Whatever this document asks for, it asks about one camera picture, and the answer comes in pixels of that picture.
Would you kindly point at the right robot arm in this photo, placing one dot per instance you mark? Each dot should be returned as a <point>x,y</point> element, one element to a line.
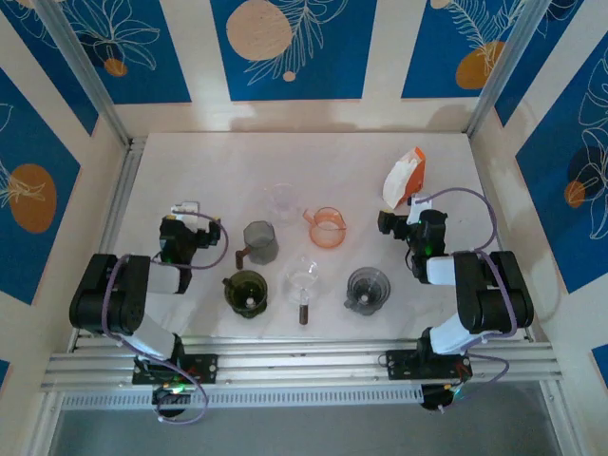
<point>499,294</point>

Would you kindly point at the grey dripper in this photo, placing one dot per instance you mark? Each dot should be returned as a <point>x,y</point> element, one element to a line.
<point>368,290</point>

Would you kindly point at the aluminium rail frame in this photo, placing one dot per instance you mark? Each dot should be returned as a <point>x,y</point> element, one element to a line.
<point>304,366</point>

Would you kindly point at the black controller box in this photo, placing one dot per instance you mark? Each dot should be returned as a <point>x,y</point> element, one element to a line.
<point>166,396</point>
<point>434,396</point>

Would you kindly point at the aluminium side rail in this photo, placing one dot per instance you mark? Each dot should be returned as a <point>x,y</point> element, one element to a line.
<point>123,190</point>

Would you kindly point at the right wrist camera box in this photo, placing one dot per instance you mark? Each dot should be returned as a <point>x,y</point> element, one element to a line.
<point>423,202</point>

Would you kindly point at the orange glass server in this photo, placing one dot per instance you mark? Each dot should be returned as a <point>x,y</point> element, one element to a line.
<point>316,235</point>

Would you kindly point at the aluminium corner post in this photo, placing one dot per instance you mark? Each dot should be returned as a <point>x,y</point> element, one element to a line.
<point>506,71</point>
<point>88,71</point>

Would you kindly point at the clear glass server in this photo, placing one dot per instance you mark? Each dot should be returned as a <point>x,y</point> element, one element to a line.
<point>284,209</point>

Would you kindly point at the green dripper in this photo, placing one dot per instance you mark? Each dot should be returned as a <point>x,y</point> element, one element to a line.
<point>244,294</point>

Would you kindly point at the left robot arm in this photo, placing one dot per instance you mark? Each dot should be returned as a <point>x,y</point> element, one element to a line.
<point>107,294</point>

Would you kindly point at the orange coffee filter package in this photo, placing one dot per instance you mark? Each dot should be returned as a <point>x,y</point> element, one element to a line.
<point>401,180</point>

